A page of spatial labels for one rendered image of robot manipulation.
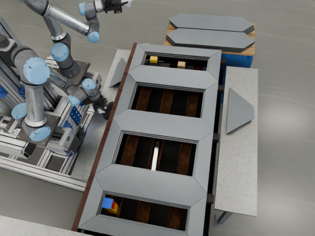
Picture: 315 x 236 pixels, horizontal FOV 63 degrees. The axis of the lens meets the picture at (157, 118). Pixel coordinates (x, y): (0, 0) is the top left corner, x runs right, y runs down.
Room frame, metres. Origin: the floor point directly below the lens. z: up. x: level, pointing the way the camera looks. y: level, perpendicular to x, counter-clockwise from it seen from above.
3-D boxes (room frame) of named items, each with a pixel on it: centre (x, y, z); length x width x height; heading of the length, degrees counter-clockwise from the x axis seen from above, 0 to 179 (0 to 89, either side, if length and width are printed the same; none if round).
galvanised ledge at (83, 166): (1.27, 0.40, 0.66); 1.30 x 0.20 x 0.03; 161
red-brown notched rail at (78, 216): (1.04, 0.35, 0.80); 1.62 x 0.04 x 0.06; 161
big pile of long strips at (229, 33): (1.79, -0.59, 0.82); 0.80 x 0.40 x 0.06; 71
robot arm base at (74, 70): (1.39, 0.59, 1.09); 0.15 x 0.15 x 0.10
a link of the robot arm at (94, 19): (1.51, 0.33, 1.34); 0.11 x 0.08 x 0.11; 2
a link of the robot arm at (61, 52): (1.39, 0.59, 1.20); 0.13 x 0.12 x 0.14; 2
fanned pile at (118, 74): (1.59, 0.25, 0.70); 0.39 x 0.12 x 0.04; 161
